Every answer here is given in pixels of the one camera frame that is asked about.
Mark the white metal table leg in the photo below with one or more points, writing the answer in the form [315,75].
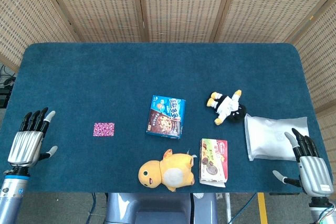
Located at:
[228,208]

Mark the white plastic pouch bag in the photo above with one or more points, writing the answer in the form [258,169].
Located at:
[267,137]

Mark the red-green biscuit box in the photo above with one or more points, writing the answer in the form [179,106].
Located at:
[214,161]

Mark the blue felt table cover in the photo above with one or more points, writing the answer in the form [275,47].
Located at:
[105,77]

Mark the yellow floor tape strip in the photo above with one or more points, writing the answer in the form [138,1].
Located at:
[262,208]

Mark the right silver-black robot hand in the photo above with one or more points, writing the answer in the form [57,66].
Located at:
[315,174]

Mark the pink patterned square pad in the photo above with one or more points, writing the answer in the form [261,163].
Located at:
[104,129]

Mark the yellow plush dinosaur toy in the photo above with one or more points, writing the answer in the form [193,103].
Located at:
[170,171]

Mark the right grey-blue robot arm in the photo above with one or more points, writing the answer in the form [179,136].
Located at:
[319,208]

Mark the woven rattan screen panel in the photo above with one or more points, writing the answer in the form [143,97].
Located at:
[99,6]
[26,11]
[262,6]
[183,6]
[320,51]

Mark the blue chocolate-chip cookie box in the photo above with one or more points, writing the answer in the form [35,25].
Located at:
[165,116]

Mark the black penguin plush white coat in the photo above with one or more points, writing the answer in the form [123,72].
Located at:
[228,106]

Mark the grey-blue robot torso base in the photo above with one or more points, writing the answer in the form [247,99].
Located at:
[157,208]

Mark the left silver-black robot hand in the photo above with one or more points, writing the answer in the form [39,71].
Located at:
[25,148]

